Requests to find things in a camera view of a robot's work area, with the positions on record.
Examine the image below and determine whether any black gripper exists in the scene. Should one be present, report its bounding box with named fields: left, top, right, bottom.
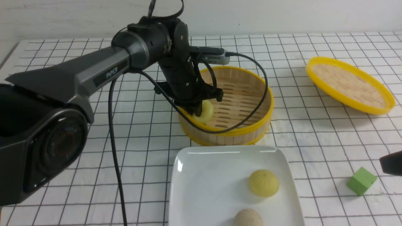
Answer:
left=154, top=56, right=224, bottom=117

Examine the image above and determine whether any yellow steamed bun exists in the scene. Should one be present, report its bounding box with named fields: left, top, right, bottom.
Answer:
left=248, top=169, right=280, bottom=197
left=192, top=100, right=214, bottom=124

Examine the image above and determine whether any beige steamed bun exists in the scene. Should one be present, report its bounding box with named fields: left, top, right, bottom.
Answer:
left=234, top=208, right=264, bottom=226

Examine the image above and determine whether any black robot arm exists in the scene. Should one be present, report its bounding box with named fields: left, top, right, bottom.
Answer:
left=0, top=17, right=223, bottom=207

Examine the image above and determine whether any white square plate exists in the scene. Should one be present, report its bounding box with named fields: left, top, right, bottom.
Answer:
left=168, top=145, right=305, bottom=226

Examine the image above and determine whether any yellow steamed bun on plate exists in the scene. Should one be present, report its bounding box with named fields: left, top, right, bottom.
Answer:
left=248, top=169, right=280, bottom=197

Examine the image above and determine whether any yellow-rimmed bamboo steamer basket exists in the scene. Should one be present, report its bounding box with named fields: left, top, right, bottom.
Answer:
left=179, top=66, right=274, bottom=146

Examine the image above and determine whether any white grid tablecloth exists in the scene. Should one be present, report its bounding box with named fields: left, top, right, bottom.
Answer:
left=1, top=32, right=402, bottom=226

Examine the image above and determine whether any yellow-rimmed bamboo steamer lid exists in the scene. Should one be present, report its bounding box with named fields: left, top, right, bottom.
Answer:
left=306, top=57, right=396, bottom=115

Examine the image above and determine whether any green cube block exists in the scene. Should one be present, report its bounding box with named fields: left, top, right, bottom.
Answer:
left=346, top=167, right=377, bottom=196

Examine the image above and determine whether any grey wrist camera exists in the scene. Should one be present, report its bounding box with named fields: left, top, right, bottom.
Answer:
left=190, top=46, right=230, bottom=65

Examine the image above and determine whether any black cable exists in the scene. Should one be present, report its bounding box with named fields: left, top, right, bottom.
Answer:
left=108, top=52, right=269, bottom=226

